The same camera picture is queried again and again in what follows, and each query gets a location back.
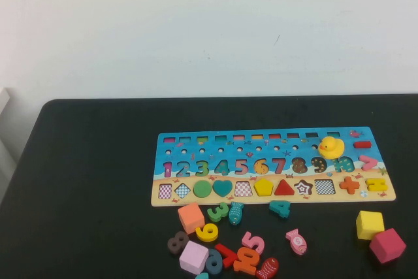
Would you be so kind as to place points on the yellow pentagon puzzle piece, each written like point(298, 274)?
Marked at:
point(264, 188)

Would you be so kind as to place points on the teal heart puzzle piece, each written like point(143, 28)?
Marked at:
point(222, 188)

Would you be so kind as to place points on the green circle puzzle piece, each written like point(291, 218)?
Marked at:
point(202, 189)

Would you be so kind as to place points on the blue wooden number puzzle board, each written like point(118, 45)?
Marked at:
point(294, 148)

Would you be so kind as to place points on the green number three piece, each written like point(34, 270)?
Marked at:
point(223, 211)

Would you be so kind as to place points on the red triangle puzzle piece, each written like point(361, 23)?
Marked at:
point(284, 190)

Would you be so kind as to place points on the teal number four piece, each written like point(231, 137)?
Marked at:
point(282, 208)

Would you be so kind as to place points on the yellow number six piece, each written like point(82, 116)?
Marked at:
point(203, 236)

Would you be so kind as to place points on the brown number eight piece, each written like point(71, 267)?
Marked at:
point(173, 247)

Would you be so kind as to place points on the red number seven piece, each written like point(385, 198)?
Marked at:
point(228, 254)

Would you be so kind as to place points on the pink number five piece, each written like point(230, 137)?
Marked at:
point(259, 246)

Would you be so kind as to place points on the grey-blue number nine piece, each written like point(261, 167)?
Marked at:
point(209, 261)

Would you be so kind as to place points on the orange number ten piece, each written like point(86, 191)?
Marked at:
point(241, 264)

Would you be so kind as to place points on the orange plus sign piece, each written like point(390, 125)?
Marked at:
point(349, 185)

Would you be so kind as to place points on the small teal wooden piece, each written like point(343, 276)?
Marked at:
point(203, 276)

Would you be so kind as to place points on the red minus sign piece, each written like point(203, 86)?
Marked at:
point(362, 145)

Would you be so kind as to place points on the pink greater-than sign piece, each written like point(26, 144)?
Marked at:
point(370, 162)

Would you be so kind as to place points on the yellow equals sign piece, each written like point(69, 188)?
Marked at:
point(375, 187)

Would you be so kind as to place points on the teal wooden fish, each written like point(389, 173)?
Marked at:
point(235, 214)

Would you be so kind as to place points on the orange wooden cube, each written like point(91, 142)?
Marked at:
point(191, 217)

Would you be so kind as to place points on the yellow rubber duck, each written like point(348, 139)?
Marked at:
point(331, 148)

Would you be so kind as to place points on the light pink wooden cube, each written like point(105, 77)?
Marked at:
point(193, 257)

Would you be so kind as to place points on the pink wooden fish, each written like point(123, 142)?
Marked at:
point(298, 242)

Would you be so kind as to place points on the red wooden fish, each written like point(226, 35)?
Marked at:
point(268, 267)

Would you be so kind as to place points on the yellow wooden cube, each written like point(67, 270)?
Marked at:
point(369, 225)

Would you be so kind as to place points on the magenta wooden cube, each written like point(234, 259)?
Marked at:
point(388, 246)

